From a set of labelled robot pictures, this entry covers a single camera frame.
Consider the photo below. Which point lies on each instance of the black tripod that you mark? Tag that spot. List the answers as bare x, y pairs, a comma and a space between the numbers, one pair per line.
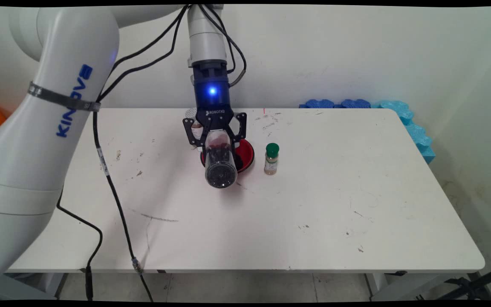
475, 283

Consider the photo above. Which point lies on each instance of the red bowl black rim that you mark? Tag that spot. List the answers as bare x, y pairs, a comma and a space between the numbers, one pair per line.
247, 153

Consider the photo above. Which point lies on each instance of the light blue foam mat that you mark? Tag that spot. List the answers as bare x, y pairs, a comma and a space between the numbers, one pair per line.
416, 132

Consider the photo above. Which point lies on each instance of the white perforated lid spice jar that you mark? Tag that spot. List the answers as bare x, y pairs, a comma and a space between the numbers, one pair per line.
191, 111

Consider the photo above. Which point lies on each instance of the green cap spice bottle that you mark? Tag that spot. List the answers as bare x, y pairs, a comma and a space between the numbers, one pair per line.
271, 160

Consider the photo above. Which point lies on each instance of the grey table leg frame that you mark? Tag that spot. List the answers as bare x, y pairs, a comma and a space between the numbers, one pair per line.
36, 285
399, 288

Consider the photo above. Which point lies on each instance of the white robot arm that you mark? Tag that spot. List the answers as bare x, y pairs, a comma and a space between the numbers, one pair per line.
49, 149

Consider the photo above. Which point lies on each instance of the clear plastic jar black seeds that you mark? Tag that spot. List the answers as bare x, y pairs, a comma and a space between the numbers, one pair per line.
220, 170

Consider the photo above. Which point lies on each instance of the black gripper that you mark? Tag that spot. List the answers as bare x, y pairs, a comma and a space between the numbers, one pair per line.
211, 104

